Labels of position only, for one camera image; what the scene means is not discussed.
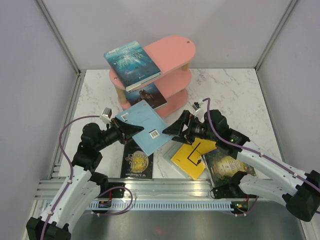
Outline aluminium frame post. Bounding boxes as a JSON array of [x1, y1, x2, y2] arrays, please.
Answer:
[[34, 0, 82, 73], [253, 0, 301, 71]]

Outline black Moon and Sixpence book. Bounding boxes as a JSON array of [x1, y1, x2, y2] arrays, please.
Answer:
[[120, 139, 154, 180]]

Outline aluminium frame post right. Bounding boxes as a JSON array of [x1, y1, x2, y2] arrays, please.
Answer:
[[253, 0, 301, 71]]

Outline yellow Little Prince book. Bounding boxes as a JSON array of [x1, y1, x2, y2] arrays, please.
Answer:
[[171, 138, 216, 180]]

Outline pink three-tier shelf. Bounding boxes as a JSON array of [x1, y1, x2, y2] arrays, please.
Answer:
[[109, 35, 196, 118]]

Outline dark Wuthering Heights book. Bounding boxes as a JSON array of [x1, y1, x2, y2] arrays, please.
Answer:
[[124, 83, 168, 110]]

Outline green fantasy cover book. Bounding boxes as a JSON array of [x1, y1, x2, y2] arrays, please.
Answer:
[[200, 149, 257, 188]]

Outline white slotted cable duct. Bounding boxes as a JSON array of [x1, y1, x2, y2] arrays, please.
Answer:
[[87, 200, 245, 211]]

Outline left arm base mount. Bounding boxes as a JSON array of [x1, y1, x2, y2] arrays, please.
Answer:
[[98, 182, 126, 209]]

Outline aluminium frame post left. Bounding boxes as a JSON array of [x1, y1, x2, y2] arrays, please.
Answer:
[[34, 0, 82, 73]]

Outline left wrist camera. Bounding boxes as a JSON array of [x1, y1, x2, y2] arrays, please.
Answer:
[[99, 107, 112, 124]]

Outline blue 20000 Leagues book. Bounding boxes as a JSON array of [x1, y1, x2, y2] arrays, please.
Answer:
[[104, 40, 161, 92]]

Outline light blue thin book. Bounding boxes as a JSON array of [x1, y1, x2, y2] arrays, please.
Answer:
[[114, 101, 173, 155]]

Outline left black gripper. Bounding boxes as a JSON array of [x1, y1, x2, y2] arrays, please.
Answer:
[[95, 116, 144, 151]]

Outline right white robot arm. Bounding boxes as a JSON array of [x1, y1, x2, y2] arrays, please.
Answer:
[[163, 110, 320, 222]]

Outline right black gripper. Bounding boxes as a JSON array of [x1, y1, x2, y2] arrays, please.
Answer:
[[162, 109, 218, 145]]

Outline aluminium rail base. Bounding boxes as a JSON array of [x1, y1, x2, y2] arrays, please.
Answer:
[[37, 177, 320, 200]]

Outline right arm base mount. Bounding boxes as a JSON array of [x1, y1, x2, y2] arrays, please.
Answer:
[[209, 184, 258, 217]]

